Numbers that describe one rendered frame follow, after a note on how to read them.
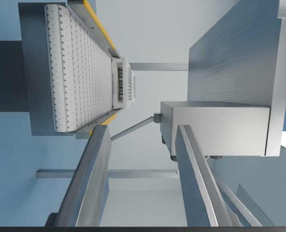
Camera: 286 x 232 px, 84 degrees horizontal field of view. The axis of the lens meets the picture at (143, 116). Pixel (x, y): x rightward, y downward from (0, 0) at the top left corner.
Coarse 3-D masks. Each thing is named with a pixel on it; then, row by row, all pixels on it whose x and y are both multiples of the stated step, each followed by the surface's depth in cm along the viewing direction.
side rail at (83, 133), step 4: (120, 108) 86; (112, 112) 68; (116, 112) 69; (104, 116) 56; (108, 116) 57; (96, 120) 49; (100, 120) 49; (104, 120) 49; (92, 124) 43; (96, 124) 43; (84, 128) 38; (88, 128) 38; (92, 128) 38; (76, 132) 34; (80, 132) 34; (84, 132) 34; (88, 132) 34; (76, 136) 35; (80, 136) 35; (84, 136) 35; (88, 136) 35
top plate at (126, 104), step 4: (124, 60) 75; (124, 64) 75; (128, 64) 85; (124, 68) 75; (124, 72) 75; (124, 76) 76; (124, 80) 76; (124, 84) 76; (128, 84) 85; (124, 88) 77; (124, 92) 77; (124, 96) 77; (124, 100) 77; (124, 104) 78; (128, 104) 86; (124, 108) 78
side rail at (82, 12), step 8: (72, 0) 31; (80, 0) 31; (72, 8) 32; (80, 8) 32; (80, 16) 35; (88, 16) 35; (88, 24) 40; (96, 24) 40; (96, 32) 45; (104, 40) 52; (112, 48) 61; (112, 56) 75; (120, 56) 81
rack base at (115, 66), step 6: (114, 60) 75; (114, 66) 75; (120, 66) 88; (114, 72) 75; (114, 78) 76; (114, 84) 76; (114, 90) 77; (114, 96) 77; (114, 102) 78; (120, 102) 88; (114, 108) 78
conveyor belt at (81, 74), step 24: (48, 24) 31; (72, 24) 34; (48, 48) 32; (72, 48) 34; (96, 48) 51; (72, 72) 34; (96, 72) 51; (72, 96) 34; (96, 96) 51; (72, 120) 35
